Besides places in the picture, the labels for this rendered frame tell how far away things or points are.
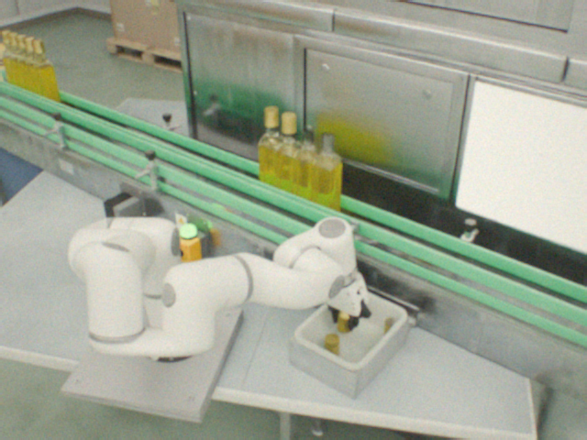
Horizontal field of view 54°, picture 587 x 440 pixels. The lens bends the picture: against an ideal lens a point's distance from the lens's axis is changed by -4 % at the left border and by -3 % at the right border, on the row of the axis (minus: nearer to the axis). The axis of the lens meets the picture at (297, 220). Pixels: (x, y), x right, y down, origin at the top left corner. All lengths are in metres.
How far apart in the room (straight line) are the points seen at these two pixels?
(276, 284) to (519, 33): 0.71
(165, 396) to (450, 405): 0.59
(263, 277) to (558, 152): 0.68
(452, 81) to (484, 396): 0.68
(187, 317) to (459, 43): 0.81
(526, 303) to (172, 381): 0.76
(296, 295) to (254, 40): 0.90
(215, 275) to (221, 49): 1.00
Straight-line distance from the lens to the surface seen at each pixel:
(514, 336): 1.36
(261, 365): 1.36
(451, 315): 1.39
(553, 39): 1.29
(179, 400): 1.27
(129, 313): 0.94
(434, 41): 1.36
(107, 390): 1.34
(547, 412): 1.76
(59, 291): 1.66
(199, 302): 0.91
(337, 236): 1.10
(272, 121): 1.50
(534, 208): 1.39
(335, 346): 1.32
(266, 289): 0.99
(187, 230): 1.61
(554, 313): 1.31
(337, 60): 1.50
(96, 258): 0.92
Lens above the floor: 1.74
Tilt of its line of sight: 33 degrees down
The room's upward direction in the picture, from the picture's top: straight up
